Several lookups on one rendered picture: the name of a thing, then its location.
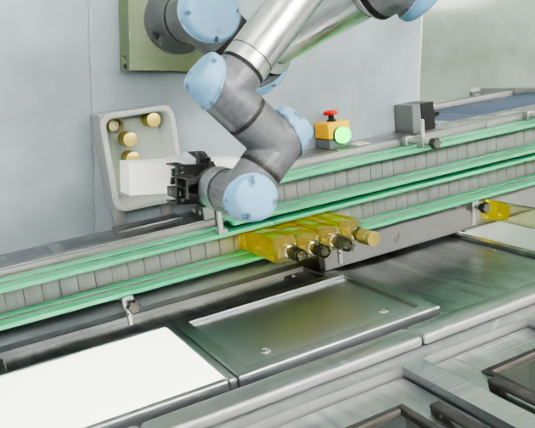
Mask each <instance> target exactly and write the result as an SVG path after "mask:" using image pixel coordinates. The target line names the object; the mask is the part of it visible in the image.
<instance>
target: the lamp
mask: <svg viewBox="0 0 535 428"><path fill-rule="evenodd" d="M333 138H334V140H335V141H336V142H337V143H338V144H345V143H347V142H348V141H349V140H350V138H351V132H350V130H349V129H348V128H347V127H337V128H336V129H335V130H334V132H333Z"/></svg>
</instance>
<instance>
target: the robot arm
mask: <svg viewBox="0 0 535 428"><path fill-rule="evenodd" d="M437 1H438V0H263V1H262V2H261V4H260V5H259V6H258V8H257V9H256V11H255V12H254V13H253V15H252V16H251V17H250V18H249V19H248V20H246V19H245V18H244V17H243V16H242V15H241V14H240V13H239V5H238V2H237V0H149V1H148V2H147V4H146V7H145V10H144V26H145V30H146V32H147V34H148V36H149V38H150V40H151V41H152V43H153V44H154V45H155V46H156V47H158V48H159V49H161V50H162V51H164V52H167V53H169V54H187V53H190V52H193V51H194V50H195V49H198V50H199V51H200V52H201V53H202V54H203V55H204V56H203V57H202V58H200V59H199V60H198V62H197V63H196V64H195V65H193V67H192V68H191V69H190V70H189V72H188V74H187V75H186V77H185V79H184V89H185V91H186V92H187V93H188V94H189V95H190V97H191V98H192V99H193V100H194V101H195V102H196V103H197V104H198V105H199V106H200V107H201V109H203V110H205V111H206V112H207V113H209V114H210V115H211V116H212V117H213V118H214V119H215V120H216V121H217V122H219V123H220V124H221V125H222V126H223V127H224V128H225V129H226V130H227V131H228V132H229V133H230V134H231V135H233V136H234V137H235V138H236V139H237V140H238V141H239V142H240V143H241V144H242V145H244V146H245V147H246V150H245V152H244V153H243V154H242V156H241V157H240V158H239V161H238V162H237V163H236V165H235V166H234V168H233V169H232V168H228V167H225V166H216V165H215V164H214V161H211V157H209V156H208V155H207V153H206V152H205V151H202V150H199V151H187V152H182V153H180V154H179V155H168V156H167V157H166V159H167V160H169V161H177V162H171V163H166V165H168V166H175V168H171V181H170V184H171V185H172V186H167V195H168V196H171V197H172V198H167V199H166V201H168V202H170V203H173V204H174V205H188V204H196V206H197V208H206V207H208V208H211V209H212V210H215V211H219V212H221V213H222V216H227V215H229V216H231V217H232V218H234V219H237V220H240V221H247V222H260V221H262V220H264V219H266V218H268V217H269V216H270V215H271V214H272V213H273V211H274V209H275V207H276V204H277V198H278V192H277V189H276V188H277V187H278V186H279V183H280V182H281V181H282V179H283V178H284V176H285V175H286V173H287V172H288V171H289V169H290V168H291V167H292V166H293V164H294V163H295V162H296V160H297V158H298V157H300V156H301V155H302V153H303V151H304V149H305V148H306V147H307V145H308V143H309V141H310V139H311V138H312V136H313V128H312V126H311V124H310V123H309V121H308V120H307V119H306V118H305V117H304V116H303V115H300V114H299V113H298V112H297V111H296V110H293V109H291V108H290V107H287V106H279V107H278V108H277V109H276V110H275V109H274V108H273V107H272V106H271V105H270V104H269V103H268V102H267V101H266V100H265V99H264V98H263V97H262V95H264V94H266V93H269V92H270V91H272V90H273V88H274V87H277V86H278V85H279V84H280V83H281V82H282V81H283V80H284V78H285V76H286V74H287V72H288V68H289V66H290V62H291V60H292V59H294V58H296V57H298V56H300V55H302V54H304V53H305V52H307V51H309V50H311V49H313V48H316V47H317V46H319V45H320V44H322V43H324V42H327V41H328V40H330V39H332V38H333V37H336V36H338V35H340V34H341V33H343V32H345V31H348V30H349V29H351V28H353V27H354V26H356V25H359V24H361V23H363V22H364V21H365V20H368V19H370V18H372V17H373V18H375V19H377V20H386V19H388V18H390V17H392V16H393V15H395V14H397V15H398V18H399V19H400V20H403V21H406V22H409V21H413V20H416V19H418V18H419V17H420V16H421V15H423V14H424V13H426V12H427V11H428V10H429V9H430V8H431V7H432V6H433V5H434V4H435V3H436V2H437ZM178 162H180V163H178ZM173 184H175V185H173ZM174 201H176V202H174Z"/></svg>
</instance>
